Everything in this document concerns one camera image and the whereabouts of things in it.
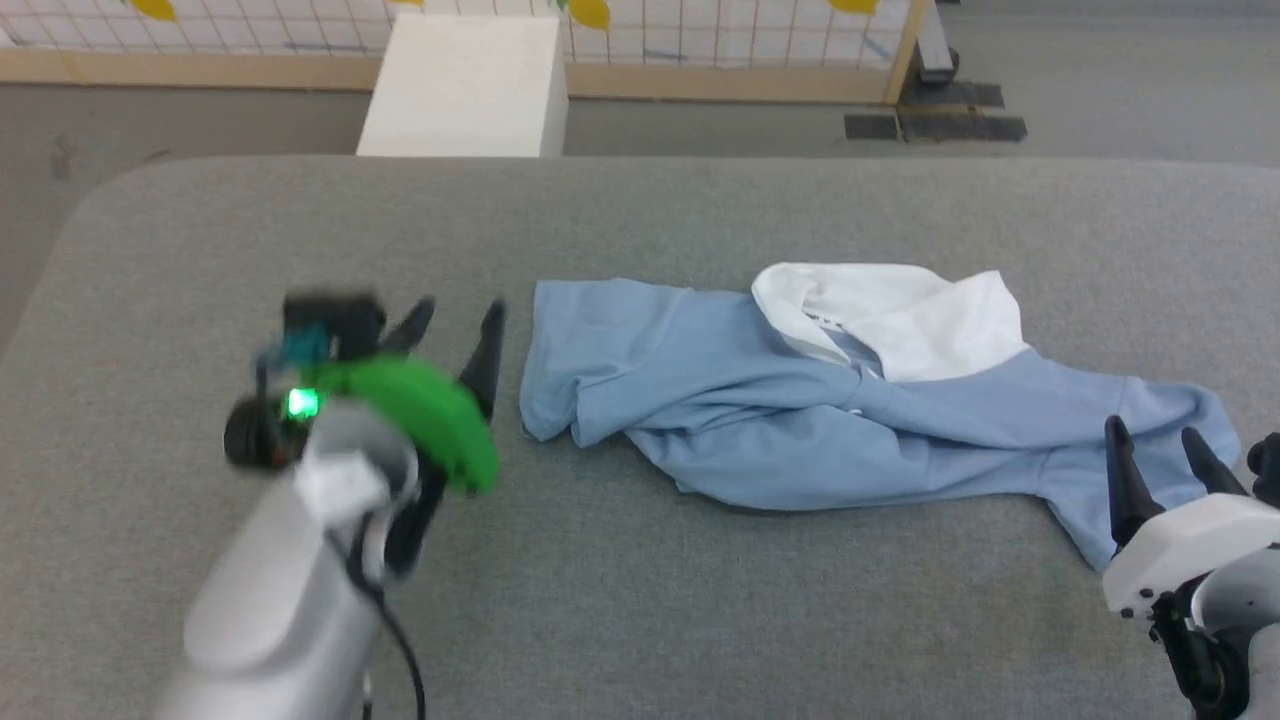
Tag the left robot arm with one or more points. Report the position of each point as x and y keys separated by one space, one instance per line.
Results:
x=270 y=600

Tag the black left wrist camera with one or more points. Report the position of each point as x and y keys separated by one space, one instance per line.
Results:
x=335 y=320

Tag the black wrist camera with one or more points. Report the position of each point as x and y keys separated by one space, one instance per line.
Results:
x=335 y=320
x=1268 y=468

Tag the white box pedestal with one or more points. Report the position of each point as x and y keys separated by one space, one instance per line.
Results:
x=465 y=85

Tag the grey black stand base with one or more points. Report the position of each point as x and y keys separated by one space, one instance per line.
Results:
x=935 y=50

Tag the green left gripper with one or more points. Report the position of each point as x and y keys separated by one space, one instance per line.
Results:
x=430 y=405

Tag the black floor mat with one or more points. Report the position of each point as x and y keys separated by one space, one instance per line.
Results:
x=940 y=115

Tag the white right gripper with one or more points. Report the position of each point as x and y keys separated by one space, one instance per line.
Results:
x=1190 y=540

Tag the lemon print grid wall panel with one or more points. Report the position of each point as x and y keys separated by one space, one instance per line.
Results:
x=700 y=35

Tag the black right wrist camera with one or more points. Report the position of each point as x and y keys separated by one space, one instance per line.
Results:
x=1268 y=468

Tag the blue and white hoodie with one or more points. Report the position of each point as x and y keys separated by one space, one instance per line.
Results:
x=760 y=420

